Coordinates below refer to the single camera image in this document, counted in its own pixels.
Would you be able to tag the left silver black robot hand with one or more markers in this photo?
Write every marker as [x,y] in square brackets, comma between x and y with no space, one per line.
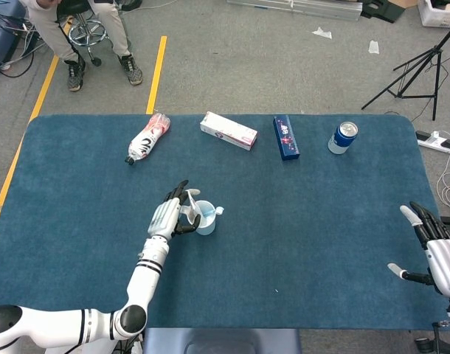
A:
[164,219]

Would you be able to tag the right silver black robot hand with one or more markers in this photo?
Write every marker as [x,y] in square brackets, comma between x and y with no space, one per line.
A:
[444,263]

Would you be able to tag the light blue toothbrush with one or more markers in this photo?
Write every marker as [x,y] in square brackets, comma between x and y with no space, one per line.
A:
[210,212]

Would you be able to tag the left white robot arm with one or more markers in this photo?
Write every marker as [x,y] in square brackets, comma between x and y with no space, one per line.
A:
[144,280]

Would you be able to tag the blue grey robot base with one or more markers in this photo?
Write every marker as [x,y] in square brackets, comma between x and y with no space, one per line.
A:
[217,339]

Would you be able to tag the white pink toothpaste box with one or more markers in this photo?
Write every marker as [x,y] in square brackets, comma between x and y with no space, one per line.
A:
[228,131]

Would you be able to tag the dark blue carton box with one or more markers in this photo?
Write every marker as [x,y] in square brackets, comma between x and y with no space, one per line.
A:
[286,138]

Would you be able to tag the white plastic bin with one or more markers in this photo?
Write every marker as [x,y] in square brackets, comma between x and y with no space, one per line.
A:
[431,16]

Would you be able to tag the plastic bottle with black cap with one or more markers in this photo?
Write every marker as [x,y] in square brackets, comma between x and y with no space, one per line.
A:
[145,142]

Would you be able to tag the blue table mat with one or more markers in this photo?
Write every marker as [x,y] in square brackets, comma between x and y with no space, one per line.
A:
[358,184]

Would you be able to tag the white power strip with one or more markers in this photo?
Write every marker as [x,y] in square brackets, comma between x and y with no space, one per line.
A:
[431,140]

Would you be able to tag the yellow floor tape strip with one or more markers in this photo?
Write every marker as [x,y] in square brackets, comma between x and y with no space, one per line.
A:
[156,73]
[44,88]

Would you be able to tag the blue white drink can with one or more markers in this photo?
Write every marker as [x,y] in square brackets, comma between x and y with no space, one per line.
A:
[341,142]

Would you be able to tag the black tripod stand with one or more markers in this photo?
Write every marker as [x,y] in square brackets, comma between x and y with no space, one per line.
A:
[436,85]

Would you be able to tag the seated person in beige clothes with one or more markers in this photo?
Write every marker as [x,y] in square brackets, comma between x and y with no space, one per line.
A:
[110,29]

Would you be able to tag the chrome wheeled stool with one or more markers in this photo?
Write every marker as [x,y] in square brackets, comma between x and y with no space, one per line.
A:
[88,35]

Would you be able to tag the white paper scrap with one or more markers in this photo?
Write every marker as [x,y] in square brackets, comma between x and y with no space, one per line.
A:
[374,47]
[322,33]

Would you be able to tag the dark blue machine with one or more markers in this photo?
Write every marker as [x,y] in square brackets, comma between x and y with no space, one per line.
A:
[0,40]

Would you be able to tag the aluminium profile beams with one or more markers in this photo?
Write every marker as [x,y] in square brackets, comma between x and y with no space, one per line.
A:
[321,9]

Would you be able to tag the black bracket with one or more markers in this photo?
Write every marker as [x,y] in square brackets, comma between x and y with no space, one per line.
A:
[380,11]

